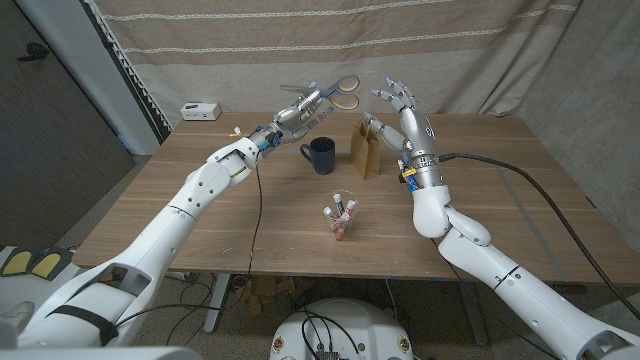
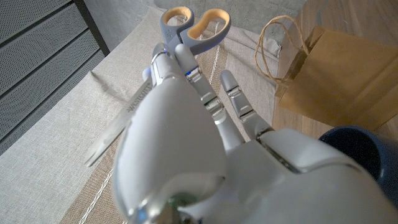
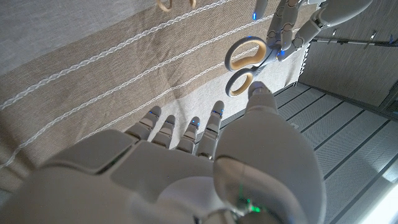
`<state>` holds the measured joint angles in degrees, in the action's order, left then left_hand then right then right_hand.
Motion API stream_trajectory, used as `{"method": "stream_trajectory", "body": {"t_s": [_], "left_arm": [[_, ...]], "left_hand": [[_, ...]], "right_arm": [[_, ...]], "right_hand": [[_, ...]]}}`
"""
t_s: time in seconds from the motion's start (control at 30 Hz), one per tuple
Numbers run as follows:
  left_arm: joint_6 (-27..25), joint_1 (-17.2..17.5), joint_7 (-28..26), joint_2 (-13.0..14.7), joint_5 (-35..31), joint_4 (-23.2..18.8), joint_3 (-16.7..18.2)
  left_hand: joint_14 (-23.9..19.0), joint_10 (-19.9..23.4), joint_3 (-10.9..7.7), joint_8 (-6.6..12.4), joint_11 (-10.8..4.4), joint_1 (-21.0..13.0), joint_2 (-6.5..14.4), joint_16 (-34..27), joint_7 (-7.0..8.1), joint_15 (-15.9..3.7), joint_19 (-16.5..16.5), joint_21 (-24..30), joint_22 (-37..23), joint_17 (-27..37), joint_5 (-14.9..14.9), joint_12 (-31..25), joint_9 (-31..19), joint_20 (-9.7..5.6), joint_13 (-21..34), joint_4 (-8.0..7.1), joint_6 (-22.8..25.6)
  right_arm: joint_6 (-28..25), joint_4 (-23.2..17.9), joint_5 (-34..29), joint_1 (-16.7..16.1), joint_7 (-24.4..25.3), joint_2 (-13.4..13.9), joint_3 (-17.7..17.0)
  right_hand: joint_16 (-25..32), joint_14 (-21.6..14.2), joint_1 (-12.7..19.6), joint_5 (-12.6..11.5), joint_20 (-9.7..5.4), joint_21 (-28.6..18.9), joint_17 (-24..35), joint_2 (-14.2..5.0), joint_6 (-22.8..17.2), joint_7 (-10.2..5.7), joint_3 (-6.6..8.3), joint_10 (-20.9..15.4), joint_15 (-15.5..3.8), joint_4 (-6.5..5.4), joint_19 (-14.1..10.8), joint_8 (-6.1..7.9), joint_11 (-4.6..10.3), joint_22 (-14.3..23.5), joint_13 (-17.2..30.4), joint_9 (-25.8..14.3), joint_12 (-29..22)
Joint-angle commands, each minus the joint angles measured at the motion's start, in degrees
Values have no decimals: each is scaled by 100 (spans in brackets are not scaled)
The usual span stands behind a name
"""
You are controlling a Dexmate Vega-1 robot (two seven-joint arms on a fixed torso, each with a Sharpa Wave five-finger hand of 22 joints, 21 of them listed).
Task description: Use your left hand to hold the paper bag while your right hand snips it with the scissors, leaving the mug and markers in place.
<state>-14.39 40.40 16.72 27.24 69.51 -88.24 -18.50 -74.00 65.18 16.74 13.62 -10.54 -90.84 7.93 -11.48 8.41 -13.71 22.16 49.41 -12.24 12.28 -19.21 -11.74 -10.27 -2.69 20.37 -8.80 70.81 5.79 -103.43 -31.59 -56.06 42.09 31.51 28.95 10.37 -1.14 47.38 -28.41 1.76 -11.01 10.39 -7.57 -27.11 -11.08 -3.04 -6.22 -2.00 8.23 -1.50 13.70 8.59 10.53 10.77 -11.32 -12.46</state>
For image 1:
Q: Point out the white marker red cap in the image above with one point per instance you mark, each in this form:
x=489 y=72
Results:
x=350 y=207

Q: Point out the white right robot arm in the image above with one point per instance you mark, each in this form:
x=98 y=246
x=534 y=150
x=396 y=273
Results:
x=500 y=270

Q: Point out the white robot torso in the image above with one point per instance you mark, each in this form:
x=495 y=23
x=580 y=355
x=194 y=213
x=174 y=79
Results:
x=370 y=330

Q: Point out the white power strip box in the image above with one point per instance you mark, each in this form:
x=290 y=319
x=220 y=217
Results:
x=200 y=111

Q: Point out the brown paper bag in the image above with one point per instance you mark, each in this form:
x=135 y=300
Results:
x=365 y=157

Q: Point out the beige striped curtain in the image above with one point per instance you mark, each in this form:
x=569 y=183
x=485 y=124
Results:
x=225 y=70

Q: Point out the clear plastic cup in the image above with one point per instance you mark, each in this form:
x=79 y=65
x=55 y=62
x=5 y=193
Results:
x=327 y=200

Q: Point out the white table leg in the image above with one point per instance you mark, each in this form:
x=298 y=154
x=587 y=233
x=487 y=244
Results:
x=217 y=305

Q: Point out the navy blue mug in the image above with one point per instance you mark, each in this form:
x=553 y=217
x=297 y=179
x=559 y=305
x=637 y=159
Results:
x=322 y=160

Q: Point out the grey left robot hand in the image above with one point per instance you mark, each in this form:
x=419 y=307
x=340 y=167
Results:
x=292 y=120

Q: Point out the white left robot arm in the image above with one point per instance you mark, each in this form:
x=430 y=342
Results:
x=170 y=225

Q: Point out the white marker black band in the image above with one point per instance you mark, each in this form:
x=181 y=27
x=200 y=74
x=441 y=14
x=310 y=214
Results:
x=338 y=204

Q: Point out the white door frame post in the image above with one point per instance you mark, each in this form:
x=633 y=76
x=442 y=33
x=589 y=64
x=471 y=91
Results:
x=95 y=75

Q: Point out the pile of wooden blocks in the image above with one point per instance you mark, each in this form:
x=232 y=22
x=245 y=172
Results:
x=265 y=290

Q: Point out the grey table leg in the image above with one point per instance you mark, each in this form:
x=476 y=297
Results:
x=474 y=315

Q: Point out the white capped marker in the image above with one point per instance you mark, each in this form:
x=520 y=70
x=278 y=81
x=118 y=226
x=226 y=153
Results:
x=329 y=212

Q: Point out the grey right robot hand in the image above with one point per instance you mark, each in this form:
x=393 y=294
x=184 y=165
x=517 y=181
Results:
x=420 y=135

